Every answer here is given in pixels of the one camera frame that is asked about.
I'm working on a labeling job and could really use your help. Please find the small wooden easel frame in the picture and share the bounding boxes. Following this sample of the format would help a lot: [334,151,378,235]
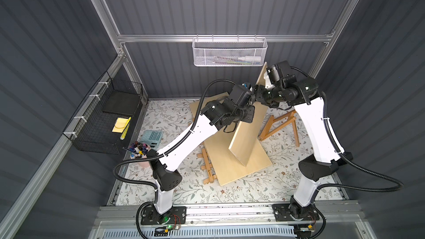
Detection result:
[259,110,300,147]

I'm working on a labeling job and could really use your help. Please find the white tube in basket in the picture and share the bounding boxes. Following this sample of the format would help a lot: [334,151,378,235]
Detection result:
[237,56,262,64]

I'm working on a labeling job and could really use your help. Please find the large plywood board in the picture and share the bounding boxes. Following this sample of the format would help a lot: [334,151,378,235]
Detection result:
[228,61,269,167]

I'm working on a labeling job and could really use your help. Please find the black tray in basket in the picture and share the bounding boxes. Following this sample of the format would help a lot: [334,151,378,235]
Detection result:
[102,91,140,117]

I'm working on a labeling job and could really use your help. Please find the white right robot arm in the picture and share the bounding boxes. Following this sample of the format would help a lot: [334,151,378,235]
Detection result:
[255,61,344,220]

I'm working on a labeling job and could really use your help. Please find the yellow sticky note pad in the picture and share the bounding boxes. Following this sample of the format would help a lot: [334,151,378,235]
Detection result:
[112,117,131,133]

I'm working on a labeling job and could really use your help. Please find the teal desk calculator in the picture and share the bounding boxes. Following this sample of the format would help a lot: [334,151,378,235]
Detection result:
[138,130,163,148]

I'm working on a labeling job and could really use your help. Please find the pink cup with markers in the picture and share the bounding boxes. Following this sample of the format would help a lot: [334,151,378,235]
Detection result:
[127,141,151,160]

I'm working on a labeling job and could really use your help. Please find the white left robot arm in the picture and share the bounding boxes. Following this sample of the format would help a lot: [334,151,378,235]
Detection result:
[149,83,255,215]

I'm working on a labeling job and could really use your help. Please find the black wire wall basket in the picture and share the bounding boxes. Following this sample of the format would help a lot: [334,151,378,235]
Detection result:
[63,73,143,155]

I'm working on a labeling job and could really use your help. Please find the white wire mesh basket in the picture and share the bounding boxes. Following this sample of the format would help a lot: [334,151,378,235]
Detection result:
[191,38,268,67]

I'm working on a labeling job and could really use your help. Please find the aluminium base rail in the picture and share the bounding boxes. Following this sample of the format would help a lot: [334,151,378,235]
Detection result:
[93,200,366,229]

